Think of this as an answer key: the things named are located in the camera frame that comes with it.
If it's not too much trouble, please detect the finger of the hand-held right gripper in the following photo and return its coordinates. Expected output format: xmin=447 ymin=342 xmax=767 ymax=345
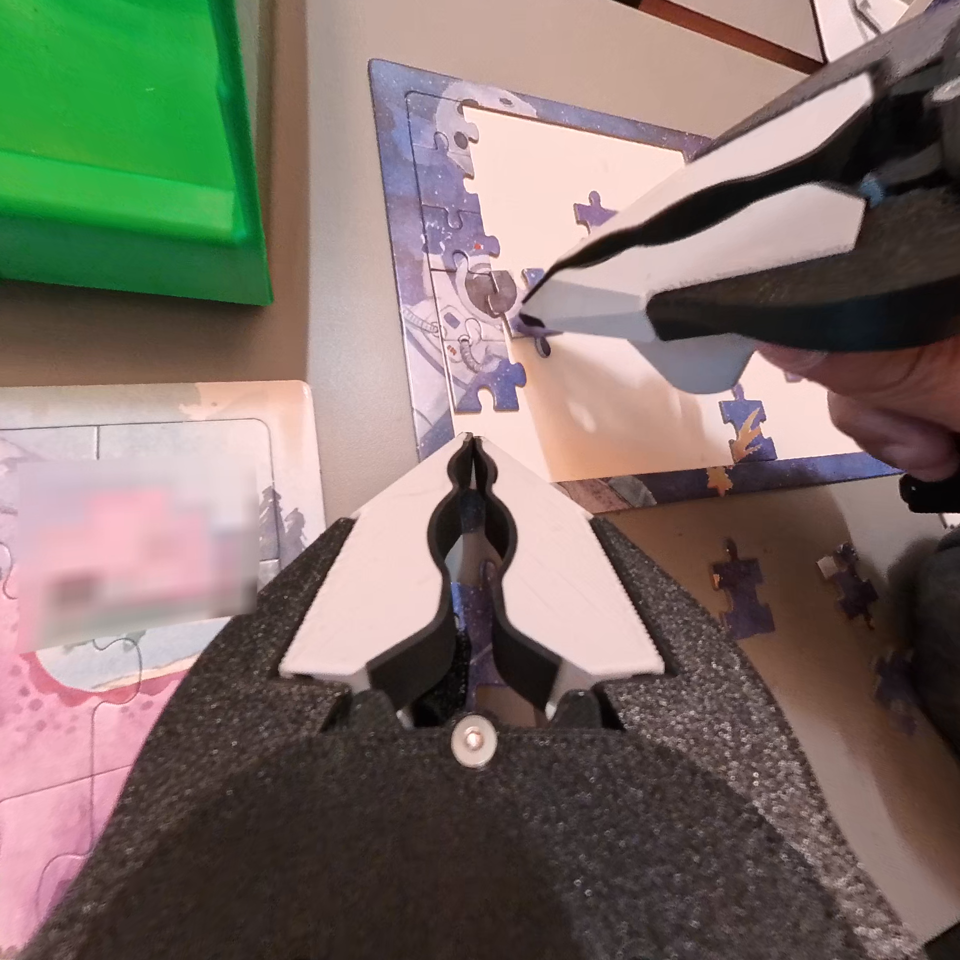
xmin=551 ymin=71 xmax=879 ymax=273
xmin=517 ymin=180 xmax=867 ymax=342

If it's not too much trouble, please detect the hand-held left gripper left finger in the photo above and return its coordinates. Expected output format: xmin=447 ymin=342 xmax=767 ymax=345
xmin=279 ymin=433 xmax=475 ymax=695

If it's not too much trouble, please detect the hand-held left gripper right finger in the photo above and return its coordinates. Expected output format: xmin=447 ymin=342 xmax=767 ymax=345
xmin=474 ymin=433 xmax=667 ymax=710

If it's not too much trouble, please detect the blue space puzzle frame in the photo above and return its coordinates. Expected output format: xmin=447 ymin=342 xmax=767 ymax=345
xmin=367 ymin=58 xmax=905 ymax=676

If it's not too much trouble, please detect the person's right hand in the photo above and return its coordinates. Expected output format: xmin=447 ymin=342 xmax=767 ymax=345
xmin=772 ymin=337 xmax=960 ymax=485

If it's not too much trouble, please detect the green plastic bin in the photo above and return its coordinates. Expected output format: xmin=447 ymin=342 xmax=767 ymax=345
xmin=0 ymin=0 xmax=273 ymax=307

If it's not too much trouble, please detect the plain purple puzzle piece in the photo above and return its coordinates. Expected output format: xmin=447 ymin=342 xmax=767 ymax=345
xmin=573 ymin=191 xmax=624 ymax=234

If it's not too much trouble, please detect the adjacent grey table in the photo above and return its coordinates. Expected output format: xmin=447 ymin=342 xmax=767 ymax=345
xmin=607 ymin=0 xmax=924 ymax=72

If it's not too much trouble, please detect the pink dinosaur puzzle board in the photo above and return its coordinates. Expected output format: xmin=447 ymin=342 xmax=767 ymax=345
xmin=0 ymin=381 xmax=324 ymax=954

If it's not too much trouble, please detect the blue puzzle piece white corner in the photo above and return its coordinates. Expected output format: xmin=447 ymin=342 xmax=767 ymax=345
xmin=816 ymin=541 xmax=879 ymax=627

